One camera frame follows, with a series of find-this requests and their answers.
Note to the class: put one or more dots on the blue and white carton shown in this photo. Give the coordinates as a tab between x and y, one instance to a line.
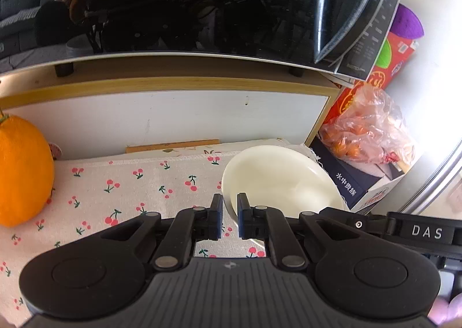
346	176

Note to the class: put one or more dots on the white cabinet with wooden top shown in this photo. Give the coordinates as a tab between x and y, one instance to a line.
180	115

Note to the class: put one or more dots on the cherry print tablecloth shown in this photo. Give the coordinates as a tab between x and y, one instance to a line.
126	191

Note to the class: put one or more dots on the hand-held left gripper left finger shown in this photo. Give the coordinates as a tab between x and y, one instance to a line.
216	218

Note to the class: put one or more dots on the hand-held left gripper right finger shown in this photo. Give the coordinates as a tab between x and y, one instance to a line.
243	218

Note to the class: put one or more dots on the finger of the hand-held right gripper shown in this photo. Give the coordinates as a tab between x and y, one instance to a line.
357	221

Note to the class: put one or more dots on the person's right hand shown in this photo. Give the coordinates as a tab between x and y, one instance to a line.
451	311

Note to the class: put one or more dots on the grey refrigerator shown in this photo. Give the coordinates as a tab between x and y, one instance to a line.
440	97

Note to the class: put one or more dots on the cream white bowl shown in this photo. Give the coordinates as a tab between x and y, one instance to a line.
281	180

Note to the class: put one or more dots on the red cardboard box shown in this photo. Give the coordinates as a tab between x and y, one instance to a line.
397	57

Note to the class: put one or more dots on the large orange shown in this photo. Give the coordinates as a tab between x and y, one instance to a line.
21	176

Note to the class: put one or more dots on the black microwave oven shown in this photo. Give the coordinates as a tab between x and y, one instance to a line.
180	6

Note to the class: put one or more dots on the thin wooden board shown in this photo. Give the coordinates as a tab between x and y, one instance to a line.
173	146

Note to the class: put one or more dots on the plastic bag of small oranges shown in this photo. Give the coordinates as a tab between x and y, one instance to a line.
364	126

